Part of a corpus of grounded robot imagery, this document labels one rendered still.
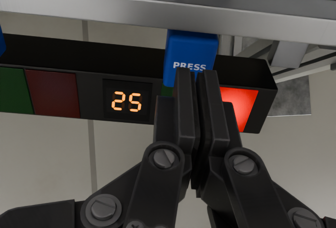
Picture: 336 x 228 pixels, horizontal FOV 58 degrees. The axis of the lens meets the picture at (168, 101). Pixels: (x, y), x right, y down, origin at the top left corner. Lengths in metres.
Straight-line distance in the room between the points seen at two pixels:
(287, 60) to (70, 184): 0.76
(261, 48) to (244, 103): 0.17
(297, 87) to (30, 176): 0.78
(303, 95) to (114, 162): 0.57
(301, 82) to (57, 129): 0.70
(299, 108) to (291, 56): 0.73
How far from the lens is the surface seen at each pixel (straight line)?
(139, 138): 0.85
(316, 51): 0.26
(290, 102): 0.93
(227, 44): 0.56
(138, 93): 0.19
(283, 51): 0.21
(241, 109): 0.20
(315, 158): 0.98
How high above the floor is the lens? 0.85
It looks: 85 degrees down
